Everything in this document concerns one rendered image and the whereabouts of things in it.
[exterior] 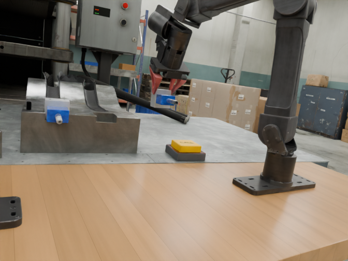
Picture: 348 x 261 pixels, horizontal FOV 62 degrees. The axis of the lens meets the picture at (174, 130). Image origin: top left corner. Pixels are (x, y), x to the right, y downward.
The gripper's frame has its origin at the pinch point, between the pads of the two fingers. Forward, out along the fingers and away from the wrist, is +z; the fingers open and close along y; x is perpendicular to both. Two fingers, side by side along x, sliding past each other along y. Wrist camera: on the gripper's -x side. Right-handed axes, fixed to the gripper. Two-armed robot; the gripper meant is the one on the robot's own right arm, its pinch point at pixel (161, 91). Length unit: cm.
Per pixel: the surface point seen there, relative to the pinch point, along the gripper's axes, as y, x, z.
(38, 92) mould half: 33.4, -8.1, 8.8
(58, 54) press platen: 26, -55, 20
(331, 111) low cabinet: -572, -307, 204
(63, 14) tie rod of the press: 24, -65, 6
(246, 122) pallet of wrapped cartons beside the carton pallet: -268, -224, 182
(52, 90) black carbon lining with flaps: 29.7, -10.4, 9.3
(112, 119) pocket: 16.3, 11.4, 2.2
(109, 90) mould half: 12.4, -12.4, 9.0
